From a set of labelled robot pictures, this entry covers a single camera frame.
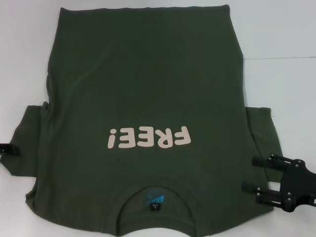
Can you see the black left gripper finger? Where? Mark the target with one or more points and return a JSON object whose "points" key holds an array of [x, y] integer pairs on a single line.
{"points": [[11, 149]]}

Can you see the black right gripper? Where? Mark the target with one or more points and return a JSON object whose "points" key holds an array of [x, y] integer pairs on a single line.
{"points": [[300, 187]]}

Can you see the dark green FREE! t-shirt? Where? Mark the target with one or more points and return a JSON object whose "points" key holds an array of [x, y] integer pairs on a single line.
{"points": [[148, 86]]}

